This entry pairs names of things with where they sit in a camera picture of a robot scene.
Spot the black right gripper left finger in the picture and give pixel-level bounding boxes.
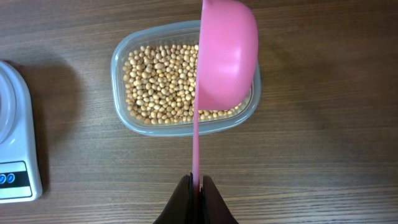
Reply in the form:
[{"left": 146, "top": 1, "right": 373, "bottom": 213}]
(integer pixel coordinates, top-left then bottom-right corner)
[{"left": 154, "top": 175, "right": 193, "bottom": 224}]

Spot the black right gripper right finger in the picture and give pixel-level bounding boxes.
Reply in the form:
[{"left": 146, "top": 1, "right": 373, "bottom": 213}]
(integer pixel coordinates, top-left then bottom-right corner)
[{"left": 199, "top": 175, "right": 238, "bottom": 224}]

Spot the pink measuring scoop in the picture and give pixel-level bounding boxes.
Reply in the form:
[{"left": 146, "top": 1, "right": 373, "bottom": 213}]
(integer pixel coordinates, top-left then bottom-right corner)
[{"left": 192, "top": 0, "right": 259, "bottom": 192}]

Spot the white digital kitchen scale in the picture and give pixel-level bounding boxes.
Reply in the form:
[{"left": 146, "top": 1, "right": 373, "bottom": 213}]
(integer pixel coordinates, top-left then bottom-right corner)
[{"left": 1, "top": 61, "right": 43, "bottom": 203}]

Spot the soybeans pile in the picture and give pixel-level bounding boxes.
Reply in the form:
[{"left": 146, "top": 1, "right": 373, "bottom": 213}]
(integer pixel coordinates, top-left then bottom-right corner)
[{"left": 122, "top": 44, "right": 243, "bottom": 126}]

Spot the clear plastic container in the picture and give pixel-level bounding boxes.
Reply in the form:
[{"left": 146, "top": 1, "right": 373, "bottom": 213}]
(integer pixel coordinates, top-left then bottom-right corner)
[{"left": 111, "top": 20, "right": 261, "bottom": 137}]

